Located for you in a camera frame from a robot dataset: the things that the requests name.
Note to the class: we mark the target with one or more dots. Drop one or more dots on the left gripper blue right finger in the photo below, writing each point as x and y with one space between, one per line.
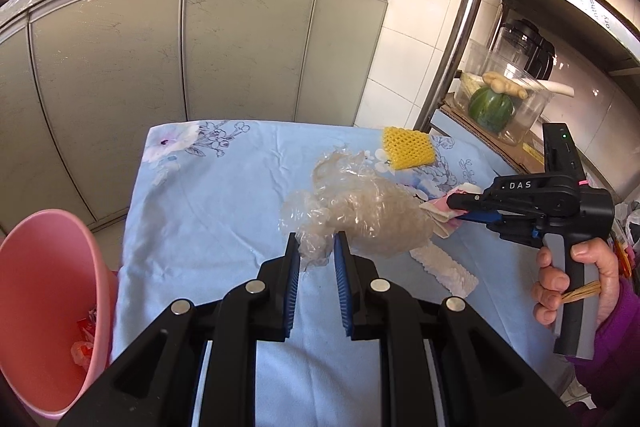
353 277

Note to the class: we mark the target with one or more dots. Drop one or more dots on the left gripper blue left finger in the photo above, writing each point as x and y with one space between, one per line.
275 317

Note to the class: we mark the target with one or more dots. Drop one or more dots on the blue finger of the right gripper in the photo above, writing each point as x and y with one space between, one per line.
481 216

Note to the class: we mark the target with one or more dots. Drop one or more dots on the pink white paper cup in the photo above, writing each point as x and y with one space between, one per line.
444 218

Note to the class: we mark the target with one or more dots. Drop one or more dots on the clear plastic bag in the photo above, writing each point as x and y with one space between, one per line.
379 216

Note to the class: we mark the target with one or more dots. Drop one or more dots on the orange plastic wrapper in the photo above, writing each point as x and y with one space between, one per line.
82 349

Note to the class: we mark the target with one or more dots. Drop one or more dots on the pink plastic trash bucket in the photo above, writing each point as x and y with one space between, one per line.
52 274

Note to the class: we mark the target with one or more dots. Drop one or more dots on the grey kitchen base cabinet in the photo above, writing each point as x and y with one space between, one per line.
82 81

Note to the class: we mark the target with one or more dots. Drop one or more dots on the person's right hand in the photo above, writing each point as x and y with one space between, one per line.
552 283

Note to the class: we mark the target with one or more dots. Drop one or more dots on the white paper strip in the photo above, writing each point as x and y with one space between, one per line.
459 281

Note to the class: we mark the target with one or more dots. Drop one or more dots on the green squash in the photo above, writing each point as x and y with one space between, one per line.
492 111

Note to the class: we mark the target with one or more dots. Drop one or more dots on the light blue floral tablecloth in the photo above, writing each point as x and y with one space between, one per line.
203 217

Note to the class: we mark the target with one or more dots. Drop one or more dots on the yellow foam fruit net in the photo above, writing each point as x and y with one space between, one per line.
407 148

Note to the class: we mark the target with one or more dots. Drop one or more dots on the ginger root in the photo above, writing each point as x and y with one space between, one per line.
502 85

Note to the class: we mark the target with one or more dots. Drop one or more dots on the black blender jug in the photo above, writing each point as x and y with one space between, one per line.
522 45

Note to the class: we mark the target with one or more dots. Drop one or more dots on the metal shelf rack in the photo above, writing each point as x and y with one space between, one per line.
475 16

